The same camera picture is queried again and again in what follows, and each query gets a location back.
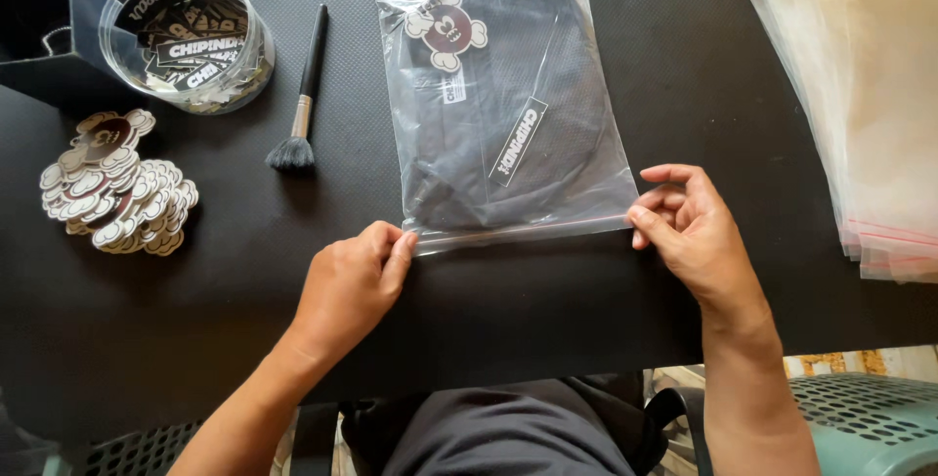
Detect person's right hand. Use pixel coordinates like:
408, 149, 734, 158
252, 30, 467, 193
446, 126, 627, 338
627, 164, 765, 311

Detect person's left hand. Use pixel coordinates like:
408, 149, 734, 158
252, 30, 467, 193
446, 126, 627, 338
295, 221, 419, 360

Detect clear zip plastic bag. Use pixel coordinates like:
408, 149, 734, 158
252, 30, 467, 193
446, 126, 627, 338
368, 0, 641, 256

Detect black table mat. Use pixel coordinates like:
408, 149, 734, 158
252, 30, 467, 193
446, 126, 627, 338
0, 0, 938, 448

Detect black makeup brush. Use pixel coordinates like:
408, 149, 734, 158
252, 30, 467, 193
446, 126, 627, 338
264, 4, 330, 172

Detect black rectangular sticker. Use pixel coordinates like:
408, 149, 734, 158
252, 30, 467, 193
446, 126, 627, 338
488, 96, 549, 188

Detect stack of clear plastic bags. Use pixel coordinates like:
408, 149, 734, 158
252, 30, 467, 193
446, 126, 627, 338
746, 0, 938, 285

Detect person's black shorts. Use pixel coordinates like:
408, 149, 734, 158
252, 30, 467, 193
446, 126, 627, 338
341, 377, 653, 476

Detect folded black garment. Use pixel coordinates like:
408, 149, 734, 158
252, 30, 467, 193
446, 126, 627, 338
377, 0, 613, 231

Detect pile of skull-shaped stickers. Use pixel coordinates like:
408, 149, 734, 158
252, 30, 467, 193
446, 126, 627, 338
40, 108, 199, 257

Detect green perforated plastic stool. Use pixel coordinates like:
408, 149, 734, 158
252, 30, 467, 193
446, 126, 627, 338
788, 372, 938, 476

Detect skull-shaped sticker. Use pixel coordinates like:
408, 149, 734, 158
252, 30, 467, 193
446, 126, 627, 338
404, 0, 489, 74

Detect dark perforated plastic stool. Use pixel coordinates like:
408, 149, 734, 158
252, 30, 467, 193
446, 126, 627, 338
40, 417, 210, 476

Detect heap of black rectangular stickers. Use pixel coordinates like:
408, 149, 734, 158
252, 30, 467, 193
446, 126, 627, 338
116, 0, 265, 107

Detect clear round plastic tub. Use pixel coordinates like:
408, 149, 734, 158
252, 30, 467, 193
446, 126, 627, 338
99, 0, 277, 115

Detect black cardboard box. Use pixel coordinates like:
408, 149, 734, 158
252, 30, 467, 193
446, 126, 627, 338
0, 0, 140, 105

